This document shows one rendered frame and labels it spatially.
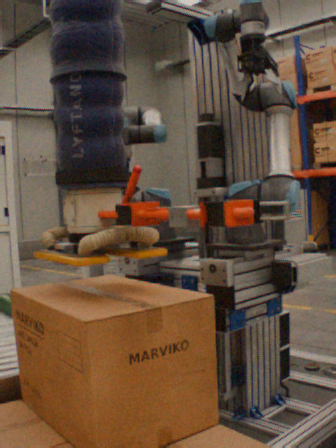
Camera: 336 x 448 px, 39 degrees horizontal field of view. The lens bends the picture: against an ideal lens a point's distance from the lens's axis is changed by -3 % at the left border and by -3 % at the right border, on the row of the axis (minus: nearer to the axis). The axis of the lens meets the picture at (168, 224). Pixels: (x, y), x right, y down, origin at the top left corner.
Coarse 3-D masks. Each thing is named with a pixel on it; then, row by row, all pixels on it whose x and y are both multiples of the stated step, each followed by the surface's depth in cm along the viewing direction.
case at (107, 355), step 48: (48, 288) 161; (96, 288) 157; (144, 288) 153; (48, 336) 135; (96, 336) 115; (144, 336) 123; (192, 336) 133; (48, 384) 140; (96, 384) 115; (144, 384) 124; (192, 384) 133; (96, 432) 116; (144, 432) 124; (192, 432) 133
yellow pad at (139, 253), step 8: (104, 248) 155; (112, 248) 153; (128, 248) 145; (136, 248) 144; (144, 248) 143; (152, 248) 144; (160, 248) 145; (128, 256) 143; (136, 256) 139; (144, 256) 139; (152, 256) 141
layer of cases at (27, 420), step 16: (16, 400) 162; (0, 416) 149; (16, 416) 149; (32, 416) 149; (0, 432) 137; (16, 432) 137; (32, 432) 138; (48, 432) 138; (208, 432) 134; (224, 432) 134
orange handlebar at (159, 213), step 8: (152, 208) 117; (160, 208) 116; (240, 208) 95; (248, 208) 95; (104, 216) 137; (112, 216) 133; (144, 216) 120; (152, 216) 117; (160, 216) 115; (168, 216) 112; (192, 216) 105; (240, 216) 94; (248, 216) 95
